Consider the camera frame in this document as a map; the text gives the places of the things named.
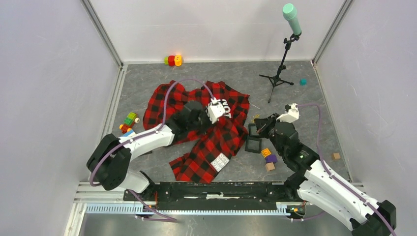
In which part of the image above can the black square frame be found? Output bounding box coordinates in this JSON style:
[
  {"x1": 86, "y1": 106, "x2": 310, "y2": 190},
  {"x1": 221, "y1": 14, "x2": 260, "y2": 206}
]
[
  {"x1": 245, "y1": 136, "x2": 262, "y2": 153},
  {"x1": 248, "y1": 123, "x2": 260, "y2": 138}
]

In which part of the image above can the red black plaid shirt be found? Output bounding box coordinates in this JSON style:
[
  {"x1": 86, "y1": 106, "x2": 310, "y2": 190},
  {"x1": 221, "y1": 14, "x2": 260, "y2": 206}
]
[{"x1": 143, "y1": 81, "x2": 250, "y2": 183}]

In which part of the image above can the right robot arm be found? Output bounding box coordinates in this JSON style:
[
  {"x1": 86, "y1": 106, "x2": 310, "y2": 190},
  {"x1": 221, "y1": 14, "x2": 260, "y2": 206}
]
[{"x1": 254, "y1": 114, "x2": 397, "y2": 236}]

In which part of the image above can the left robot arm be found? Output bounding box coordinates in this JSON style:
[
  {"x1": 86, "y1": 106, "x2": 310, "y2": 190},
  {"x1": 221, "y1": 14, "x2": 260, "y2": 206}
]
[{"x1": 87, "y1": 100, "x2": 226, "y2": 201}]

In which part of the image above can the yellow toy brick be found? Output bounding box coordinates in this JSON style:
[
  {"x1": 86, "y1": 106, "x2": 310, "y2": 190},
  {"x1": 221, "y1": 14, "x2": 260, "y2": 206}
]
[{"x1": 261, "y1": 148, "x2": 271, "y2": 158}]

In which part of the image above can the purple toy brick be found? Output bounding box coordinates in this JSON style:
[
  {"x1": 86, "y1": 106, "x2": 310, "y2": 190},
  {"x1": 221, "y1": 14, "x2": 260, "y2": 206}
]
[{"x1": 265, "y1": 154, "x2": 277, "y2": 164}]

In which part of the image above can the black tripod mic stand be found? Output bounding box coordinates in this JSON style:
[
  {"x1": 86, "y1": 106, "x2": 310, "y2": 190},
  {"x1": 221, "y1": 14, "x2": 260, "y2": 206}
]
[{"x1": 259, "y1": 34, "x2": 300, "y2": 103}]

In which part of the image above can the teal small cube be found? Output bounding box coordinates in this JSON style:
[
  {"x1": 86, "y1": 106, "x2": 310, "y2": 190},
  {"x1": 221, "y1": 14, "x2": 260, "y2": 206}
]
[{"x1": 299, "y1": 79, "x2": 307, "y2": 86}]

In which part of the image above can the white blue toy brick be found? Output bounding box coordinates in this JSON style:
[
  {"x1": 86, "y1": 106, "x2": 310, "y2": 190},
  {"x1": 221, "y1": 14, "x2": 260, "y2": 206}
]
[{"x1": 122, "y1": 129, "x2": 136, "y2": 137}]

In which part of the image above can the green toy brick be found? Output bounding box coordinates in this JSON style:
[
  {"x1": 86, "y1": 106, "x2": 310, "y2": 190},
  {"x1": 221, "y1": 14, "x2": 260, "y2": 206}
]
[{"x1": 123, "y1": 112, "x2": 140, "y2": 125}]

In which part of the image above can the red cylinder block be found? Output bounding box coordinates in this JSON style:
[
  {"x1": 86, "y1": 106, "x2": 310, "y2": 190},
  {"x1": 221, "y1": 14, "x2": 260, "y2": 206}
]
[{"x1": 168, "y1": 55, "x2": 175, "y2": 66}]

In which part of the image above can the small wooden cube right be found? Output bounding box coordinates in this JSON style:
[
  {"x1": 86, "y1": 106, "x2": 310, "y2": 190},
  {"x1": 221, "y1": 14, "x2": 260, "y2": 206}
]
[{"x1": 331, "y1": 152, "x2": 341, "y2": 160}]

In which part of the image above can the orange red toy brick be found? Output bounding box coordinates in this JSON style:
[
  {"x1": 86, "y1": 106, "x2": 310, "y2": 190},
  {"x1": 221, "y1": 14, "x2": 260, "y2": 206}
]
[{"x1": 119, "y1": 124, "x2": 131, "y2": 134}]

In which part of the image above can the mint green microphone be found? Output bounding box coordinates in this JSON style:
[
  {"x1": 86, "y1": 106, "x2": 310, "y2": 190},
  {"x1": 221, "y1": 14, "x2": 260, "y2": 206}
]
[{"x1": 282, "y1": 3, "x2": 302, "y2": 36}]

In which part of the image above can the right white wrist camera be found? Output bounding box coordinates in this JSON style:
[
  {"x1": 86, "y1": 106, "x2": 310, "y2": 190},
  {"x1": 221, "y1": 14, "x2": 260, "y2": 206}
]
[{"x1": 276, "y1": 103, "x2": 299, "y2": 123}]

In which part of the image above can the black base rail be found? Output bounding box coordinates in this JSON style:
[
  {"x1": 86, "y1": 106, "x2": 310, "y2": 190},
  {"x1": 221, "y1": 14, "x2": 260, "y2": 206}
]
[{"x1": 139, "y1": 181, "x2": 303, "y2": 211}]

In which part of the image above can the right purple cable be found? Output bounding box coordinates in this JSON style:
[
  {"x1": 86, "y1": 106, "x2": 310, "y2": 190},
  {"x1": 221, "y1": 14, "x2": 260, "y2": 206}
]
[{"x1": 286, "y1": 103, "x2": 397, "y2": 236}]

